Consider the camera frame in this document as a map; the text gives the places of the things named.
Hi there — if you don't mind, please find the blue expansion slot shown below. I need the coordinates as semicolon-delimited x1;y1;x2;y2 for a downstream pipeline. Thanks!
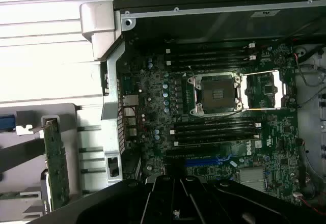
185;158;220;168

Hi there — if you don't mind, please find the grey parts rack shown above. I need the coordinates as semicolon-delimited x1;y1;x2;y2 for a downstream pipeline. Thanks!
0;103;79;224

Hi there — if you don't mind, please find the green motherboard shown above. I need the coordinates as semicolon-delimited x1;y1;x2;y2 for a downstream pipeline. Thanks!
119;40;306;209

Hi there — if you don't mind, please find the black and silver PC case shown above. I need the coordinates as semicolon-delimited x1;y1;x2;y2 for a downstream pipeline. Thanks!
79;0;326;209

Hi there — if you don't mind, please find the hard disk in blue caddy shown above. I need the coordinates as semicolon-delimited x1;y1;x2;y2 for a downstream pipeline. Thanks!
0;114;17;133

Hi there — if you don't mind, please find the silver chipset heatsink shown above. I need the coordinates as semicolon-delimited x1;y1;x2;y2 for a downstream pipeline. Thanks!
239;167;267;191

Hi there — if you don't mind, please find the CPU socket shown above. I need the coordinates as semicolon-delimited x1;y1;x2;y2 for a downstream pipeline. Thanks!
188;72;242;117

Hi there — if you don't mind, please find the black RAM stick with label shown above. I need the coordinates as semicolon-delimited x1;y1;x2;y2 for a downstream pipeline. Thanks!
175;136;262;148

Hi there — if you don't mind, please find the silver socket cover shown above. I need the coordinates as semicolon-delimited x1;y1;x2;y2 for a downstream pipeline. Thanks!
240;70;288;110

